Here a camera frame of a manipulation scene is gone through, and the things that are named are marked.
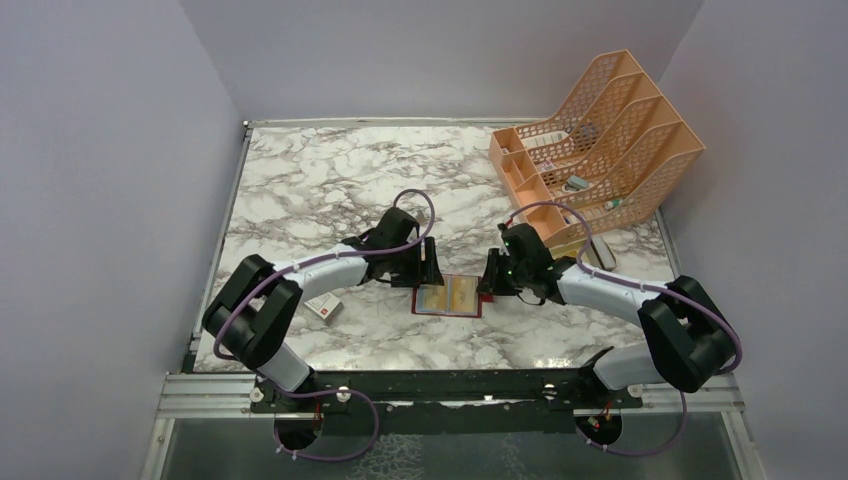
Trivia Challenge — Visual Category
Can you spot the small white card box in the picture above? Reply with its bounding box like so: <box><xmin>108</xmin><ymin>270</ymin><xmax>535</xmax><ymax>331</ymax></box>
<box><xmin>304</xmin><ymin>293</ymin><xmax>344</xmax><ymax>324</ymax></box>

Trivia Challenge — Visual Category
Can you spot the peach plastic file organizer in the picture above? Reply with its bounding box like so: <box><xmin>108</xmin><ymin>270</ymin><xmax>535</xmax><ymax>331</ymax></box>
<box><xmin>489</xmin><ymin>50</ymin><xmax>705</xmax><ymax>247</ymax></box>

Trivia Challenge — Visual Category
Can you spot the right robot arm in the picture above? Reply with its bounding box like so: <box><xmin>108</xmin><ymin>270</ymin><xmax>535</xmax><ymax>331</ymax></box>
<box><xmin>478</xmin><ymin>224</ymin><xmax>740</xmax><ymax>407</ymax></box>

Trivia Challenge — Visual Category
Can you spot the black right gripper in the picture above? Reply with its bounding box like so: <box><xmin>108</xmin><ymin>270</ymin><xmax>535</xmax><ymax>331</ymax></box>
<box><xmin>477</xmin><ymin>247</ymin><xmax>531</xmax><ymax>296</ymax></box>

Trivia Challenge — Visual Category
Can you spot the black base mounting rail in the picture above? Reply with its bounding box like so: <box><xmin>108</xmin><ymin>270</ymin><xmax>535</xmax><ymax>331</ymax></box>
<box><xmin>251</xmin><ymin>367</ymin><xmax>644</xmax><ymax>419</ymax></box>

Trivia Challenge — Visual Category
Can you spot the aluminium frame rail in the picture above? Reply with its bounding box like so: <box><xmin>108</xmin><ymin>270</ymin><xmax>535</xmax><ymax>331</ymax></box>
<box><xmin>155</xmin><ymin>373</ymin><xmax>746</xmax><ymax>420</ymax></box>

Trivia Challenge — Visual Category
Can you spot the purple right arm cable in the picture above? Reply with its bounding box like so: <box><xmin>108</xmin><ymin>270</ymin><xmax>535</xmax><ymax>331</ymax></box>
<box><xmin>500</xmin><ymin>200</ymin><xmax>745</xmax><ymax>458</ymax></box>

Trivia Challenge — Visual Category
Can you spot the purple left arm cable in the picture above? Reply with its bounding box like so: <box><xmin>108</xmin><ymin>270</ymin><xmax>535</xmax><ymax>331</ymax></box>
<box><xmin>211</xmin><ymin>189</ymin><xmax>437</xmax><ymax>463</ymax></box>

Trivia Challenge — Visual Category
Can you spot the grey item in organizer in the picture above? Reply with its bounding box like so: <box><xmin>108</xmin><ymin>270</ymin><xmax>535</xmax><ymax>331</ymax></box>
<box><xmin>563</xmin><ymin>175</ymin><xmax>592</xmax><ymax>193</ymax></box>

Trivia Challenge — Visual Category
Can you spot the green capped tube in organizer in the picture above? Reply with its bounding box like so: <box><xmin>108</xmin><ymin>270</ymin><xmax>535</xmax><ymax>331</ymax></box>
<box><xmin>603</xmin><ymin>198</ymin><xmax>623</xmax><ymax>212</ymax></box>

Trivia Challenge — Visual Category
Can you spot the white box in organizer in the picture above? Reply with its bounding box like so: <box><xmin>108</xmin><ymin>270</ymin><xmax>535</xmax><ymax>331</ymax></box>
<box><xmin>522</xmin><ymin>130</ymin><xmax>571</xmax><ymax>148</ymax></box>

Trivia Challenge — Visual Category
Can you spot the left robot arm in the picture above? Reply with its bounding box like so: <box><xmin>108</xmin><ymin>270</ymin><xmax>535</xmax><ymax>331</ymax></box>
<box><xmin>202</xmin><ymin>207</ymin><xmax>443</xmax><ymax>411</ymax></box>

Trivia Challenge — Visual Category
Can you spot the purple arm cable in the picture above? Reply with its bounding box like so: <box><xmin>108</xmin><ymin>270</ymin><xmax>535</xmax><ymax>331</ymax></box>
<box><xmin>500</xmin><ymin>200</ymin><xmax>745</xmax><ymax>458</ymax></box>
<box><xmin>211</xmin><ymin>189</ymin><xmax>437</xmax><ymax>463</ymax></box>

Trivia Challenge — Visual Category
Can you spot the red leather card holder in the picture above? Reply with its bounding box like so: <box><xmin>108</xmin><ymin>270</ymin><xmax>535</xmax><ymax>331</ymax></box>
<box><xmin>411</xmin><ymin>275</ymin><xmax>493</xmax><ymax>318</ymax></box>

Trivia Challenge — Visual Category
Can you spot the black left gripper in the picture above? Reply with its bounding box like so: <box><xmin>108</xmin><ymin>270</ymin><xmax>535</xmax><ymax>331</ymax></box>
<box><xmin>388</xmin><ymin>237</ymin><xmax>444</xmax><ymax>288</ymax></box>

